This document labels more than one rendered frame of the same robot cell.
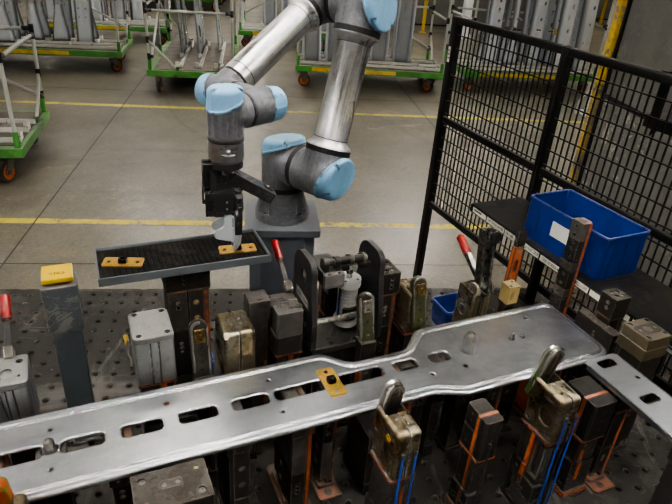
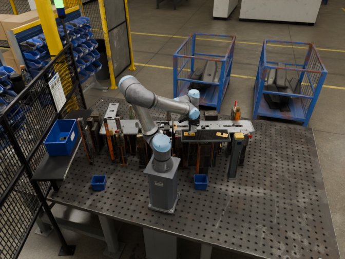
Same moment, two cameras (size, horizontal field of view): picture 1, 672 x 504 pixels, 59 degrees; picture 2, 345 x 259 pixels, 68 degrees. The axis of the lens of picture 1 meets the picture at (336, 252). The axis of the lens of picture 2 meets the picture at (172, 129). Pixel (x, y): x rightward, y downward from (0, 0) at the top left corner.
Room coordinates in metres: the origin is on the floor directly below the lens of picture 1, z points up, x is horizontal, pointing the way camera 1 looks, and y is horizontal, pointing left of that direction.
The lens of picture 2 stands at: (2.63, 0.78, 2.37)
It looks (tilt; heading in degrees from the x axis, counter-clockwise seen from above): 37 degrees down; 206
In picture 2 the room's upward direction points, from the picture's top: 1 degrees counter-clockwise
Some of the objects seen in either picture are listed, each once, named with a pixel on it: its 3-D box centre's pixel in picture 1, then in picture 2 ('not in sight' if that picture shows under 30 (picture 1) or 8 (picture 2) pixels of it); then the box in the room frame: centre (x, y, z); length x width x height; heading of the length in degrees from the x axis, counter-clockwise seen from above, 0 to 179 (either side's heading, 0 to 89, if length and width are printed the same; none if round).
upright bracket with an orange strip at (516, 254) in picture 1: (502, 313); (109, 142); (1.32, -0.46, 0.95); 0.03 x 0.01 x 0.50; 115
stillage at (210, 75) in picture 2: not in sight; (205, 71); (-1.42, -0.51, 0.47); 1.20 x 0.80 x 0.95; 7
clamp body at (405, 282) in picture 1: (402, 344); (141, 150); (1.24, -0.19, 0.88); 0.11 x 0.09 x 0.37; 25
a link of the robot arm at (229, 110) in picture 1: (226, 113); (193, 98); (1.18, 0.24, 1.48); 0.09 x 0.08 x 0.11; 143
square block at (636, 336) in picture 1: (624, 387); (98, 128); (1.14, -0.74, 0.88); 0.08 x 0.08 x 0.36; 25
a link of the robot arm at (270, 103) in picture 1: (255, 104); (182, 103); (1.27, 0.20, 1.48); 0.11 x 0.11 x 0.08; 53
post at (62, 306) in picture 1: (73, 361); (234, 158); (1.03, 0.58, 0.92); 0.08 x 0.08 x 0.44; 25
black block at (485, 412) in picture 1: (474, 461); not in sight; (0.90, -0.33, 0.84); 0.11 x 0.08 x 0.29; 25
